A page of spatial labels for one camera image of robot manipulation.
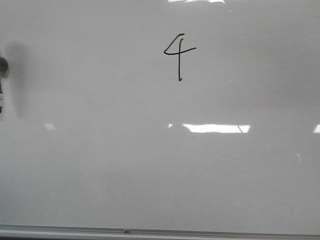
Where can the white whiteboard with aluminium frame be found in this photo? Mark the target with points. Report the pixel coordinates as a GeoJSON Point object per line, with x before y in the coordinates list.
{"type": "Point", "coordinates": [160, 119]}

